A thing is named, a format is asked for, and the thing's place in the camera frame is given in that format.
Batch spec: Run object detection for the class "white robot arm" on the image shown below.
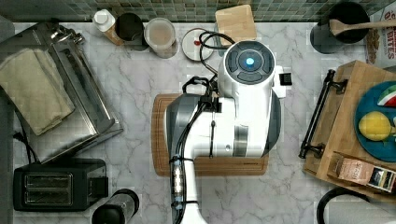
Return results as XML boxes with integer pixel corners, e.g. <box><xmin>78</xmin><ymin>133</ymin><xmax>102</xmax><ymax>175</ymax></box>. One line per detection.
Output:
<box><xmin>163</xmin><ymin>40</ymin><xmax>281</xmax><ymax>224</ymax></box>

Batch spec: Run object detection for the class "wooden drawer box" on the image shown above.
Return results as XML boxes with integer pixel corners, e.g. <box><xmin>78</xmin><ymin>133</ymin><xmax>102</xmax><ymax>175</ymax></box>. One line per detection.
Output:
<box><xmin>304</xmin><ymin>61</ymin><xmax>395</xmax><ymax>203</ymax></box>

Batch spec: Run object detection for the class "wooden cutting board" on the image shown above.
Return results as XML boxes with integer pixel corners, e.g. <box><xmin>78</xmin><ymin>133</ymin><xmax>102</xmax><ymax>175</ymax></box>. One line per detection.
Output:
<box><xmin>151</xmin><ymin>93</ymin><xmax>269</xmax><ymax>177</ymax></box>

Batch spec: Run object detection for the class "clear plastic container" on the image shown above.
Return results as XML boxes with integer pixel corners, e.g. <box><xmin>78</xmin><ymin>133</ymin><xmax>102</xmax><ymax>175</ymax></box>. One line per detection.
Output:
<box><xmin>144</xmin><ymin>18</ymin><xmax>178</xmax><ymax>59</ymax></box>

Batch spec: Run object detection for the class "teal canister wooden lid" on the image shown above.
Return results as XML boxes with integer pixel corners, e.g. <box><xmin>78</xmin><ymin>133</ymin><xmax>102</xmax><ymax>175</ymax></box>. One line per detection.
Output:
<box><xmin>215</xmin><ymin>5</ymin><xmax>257</xmax><ymax>42</ymax></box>

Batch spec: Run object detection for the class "stainless toaster oven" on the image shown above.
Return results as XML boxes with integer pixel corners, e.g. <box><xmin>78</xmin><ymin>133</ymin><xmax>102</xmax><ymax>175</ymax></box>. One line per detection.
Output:
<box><xmin>1</xmin><ymin>22</ymin><xmax>122</xmax><ymax>163</ymax></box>

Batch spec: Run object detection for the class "dark round canister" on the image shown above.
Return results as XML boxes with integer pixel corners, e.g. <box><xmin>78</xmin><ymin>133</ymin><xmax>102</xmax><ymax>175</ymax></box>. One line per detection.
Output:
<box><xmin>116</xmin><ymin>13</ymin><xmax>149</xmax><ymax>51</ymax></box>

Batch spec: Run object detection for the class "black french press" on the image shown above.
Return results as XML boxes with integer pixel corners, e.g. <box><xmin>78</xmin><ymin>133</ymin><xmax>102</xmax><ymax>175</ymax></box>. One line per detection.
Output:
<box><xmin>92</xmin><ymin>189</ymin><xmax>139</xmax><ymax>224</ymax></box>

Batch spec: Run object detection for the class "white capped bottle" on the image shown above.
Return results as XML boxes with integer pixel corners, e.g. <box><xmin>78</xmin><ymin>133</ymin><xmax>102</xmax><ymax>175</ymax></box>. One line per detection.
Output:
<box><xmin>92</xmin><ymin>9</ymin><xmax>123</xmax><ymax>46</ymax></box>

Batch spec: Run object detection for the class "black utensil holder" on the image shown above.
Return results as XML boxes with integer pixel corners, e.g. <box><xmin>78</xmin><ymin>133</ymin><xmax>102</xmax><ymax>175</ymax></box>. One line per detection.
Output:
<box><xmin>310</xmin><ymin>1</ymin><xmax>370</xmax><ymax>54</ymax></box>

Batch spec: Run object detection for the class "tea bag box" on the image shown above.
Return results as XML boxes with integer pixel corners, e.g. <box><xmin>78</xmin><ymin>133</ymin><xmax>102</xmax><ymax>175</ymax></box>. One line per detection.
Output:
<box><xmin>327</xmin><ymin>153</ymin><xmax>395</xmax><ymax>193</ymax></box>

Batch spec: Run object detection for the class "black paper towel holder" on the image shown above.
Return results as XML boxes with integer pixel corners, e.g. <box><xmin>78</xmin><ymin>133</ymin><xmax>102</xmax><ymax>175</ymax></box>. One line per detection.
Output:
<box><xmin>317</xmin><ymin>187</ymin><xmax>369</xmax><ymax>224</ymax></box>

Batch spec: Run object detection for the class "black two-slot toaster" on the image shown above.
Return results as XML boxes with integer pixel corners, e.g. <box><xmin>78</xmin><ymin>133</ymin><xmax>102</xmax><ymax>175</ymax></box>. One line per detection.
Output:
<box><xmin>13</xmin><ymin>158</ymin><xmax>108</xmax><ymax>212</ymax></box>

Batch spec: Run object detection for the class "wooden spoon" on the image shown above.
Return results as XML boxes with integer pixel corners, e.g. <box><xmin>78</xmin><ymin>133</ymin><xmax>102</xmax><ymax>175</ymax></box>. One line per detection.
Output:
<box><xmin>329</xmin><ymin>20</ymin><xmax>396</xmax><ymax>35</ymax></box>

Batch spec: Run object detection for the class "folded beige towel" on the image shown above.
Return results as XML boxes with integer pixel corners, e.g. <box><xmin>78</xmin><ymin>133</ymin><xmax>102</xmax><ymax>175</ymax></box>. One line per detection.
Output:
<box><xmin>1</xmin><ymin>49</ymin><xmax>75</xmax><ymax>135</ymax></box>

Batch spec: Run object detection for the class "paper towel roll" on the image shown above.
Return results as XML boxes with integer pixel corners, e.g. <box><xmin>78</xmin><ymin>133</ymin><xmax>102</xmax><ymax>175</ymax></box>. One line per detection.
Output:
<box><xmin>324</xmin><ymin>201</ymin><xmax>396</xmax><ymax>224</ymax></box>

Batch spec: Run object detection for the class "yellow lemon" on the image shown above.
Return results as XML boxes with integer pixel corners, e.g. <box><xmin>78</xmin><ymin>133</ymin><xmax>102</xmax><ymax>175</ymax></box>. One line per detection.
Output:
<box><xmin>358</xmin><ymin>111</ymin><xmax>393</xmax><ymax>141</ymax></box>

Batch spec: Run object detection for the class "blue plate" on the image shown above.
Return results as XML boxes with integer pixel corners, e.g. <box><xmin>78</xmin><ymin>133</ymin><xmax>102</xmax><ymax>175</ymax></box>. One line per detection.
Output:
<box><xmin>353</xmin><ymin>81</ymin><xmax>396</xmax><ymax>162</ymax></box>

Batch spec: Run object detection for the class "watermelon slice toy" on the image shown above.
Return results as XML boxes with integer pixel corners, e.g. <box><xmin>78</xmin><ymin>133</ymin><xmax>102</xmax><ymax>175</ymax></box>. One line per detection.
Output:
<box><xmin>377</xmin><ymin>85</ymin><xmax>396</xmax><ymax>107</ymax></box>

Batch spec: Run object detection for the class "cereal box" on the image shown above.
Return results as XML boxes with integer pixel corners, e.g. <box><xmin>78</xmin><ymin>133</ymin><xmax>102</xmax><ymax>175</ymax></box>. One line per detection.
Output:
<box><xmin>364</xmin><ymin>3</ymin><xmax>396</xmax><ymax>68</ymax></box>

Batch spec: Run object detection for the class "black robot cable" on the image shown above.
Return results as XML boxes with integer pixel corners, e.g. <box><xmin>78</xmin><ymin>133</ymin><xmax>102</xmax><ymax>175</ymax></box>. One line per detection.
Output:
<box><xmin>169</xmin><ymin>31</ymin><xmax>236</xmax><ymax>224</ymax></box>

